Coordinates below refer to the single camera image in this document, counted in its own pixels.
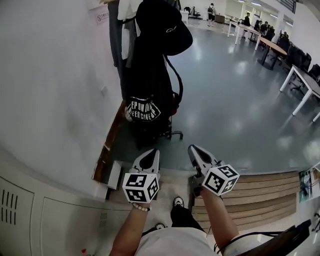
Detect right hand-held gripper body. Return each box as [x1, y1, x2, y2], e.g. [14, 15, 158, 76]
[190, 159, 241, 197]

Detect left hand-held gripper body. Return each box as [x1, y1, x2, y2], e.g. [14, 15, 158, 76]
[121, 165, 161, 204]

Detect black cap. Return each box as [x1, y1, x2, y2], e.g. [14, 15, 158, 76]
[135, 0, 194, 56]

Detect person's left forearm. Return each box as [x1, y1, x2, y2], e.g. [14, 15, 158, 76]
[111, 203, 153, 256]

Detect person's right forearm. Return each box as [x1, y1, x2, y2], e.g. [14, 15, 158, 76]
[199, 189, 241, 252]

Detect small white box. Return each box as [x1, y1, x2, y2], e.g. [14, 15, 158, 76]
[106, 160, 124, 191]

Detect brown wooden board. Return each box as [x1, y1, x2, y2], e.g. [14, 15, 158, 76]
[91, 99, 129, 184]

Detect wooden slatted platform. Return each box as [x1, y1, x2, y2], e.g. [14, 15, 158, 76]
[191, 170, 301, 235]

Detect person's black trouser leg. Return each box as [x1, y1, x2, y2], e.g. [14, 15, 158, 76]
[169, 205, 206, 234]

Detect person's white shirt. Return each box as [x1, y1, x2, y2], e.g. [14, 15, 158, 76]
[135, 225, 247, 256]

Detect black printed jacket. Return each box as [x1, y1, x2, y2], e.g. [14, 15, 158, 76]
[123, 37, 176, 151]

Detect green printed poster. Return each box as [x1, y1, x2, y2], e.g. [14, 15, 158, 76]
[298, 166, 320, 204]

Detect white metal cabinet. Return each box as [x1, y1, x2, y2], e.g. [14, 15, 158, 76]
[0, 143, 142, 256]

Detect white long desk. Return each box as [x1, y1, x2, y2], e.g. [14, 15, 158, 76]
[279, 64, 320, 123]

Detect grey hanging garment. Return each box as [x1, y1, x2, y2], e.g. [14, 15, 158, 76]
[108, 0, 132, 101]

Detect round wooden table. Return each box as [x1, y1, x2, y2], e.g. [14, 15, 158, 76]
[256, 36, 289, 71]

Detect white table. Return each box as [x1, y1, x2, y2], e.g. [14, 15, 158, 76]
[226, 20, 263, 51]

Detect row of black office chairs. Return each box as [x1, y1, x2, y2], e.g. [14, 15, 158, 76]
[276, 31, 320, 85]

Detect white hanging garment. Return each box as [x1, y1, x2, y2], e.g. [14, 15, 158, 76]
[117, 0, 141, 61]

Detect white bead bracelet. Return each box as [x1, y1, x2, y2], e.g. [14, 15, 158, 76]
[130, 201, 153, 213]

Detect black cable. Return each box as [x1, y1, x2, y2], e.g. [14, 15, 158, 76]
[213, 231, 297, 254]

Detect black curved strap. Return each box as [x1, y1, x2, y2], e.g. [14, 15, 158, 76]
[163, 54, 185, 106]

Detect wall sign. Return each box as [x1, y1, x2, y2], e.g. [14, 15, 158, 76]
[95, 5, 111, 25]

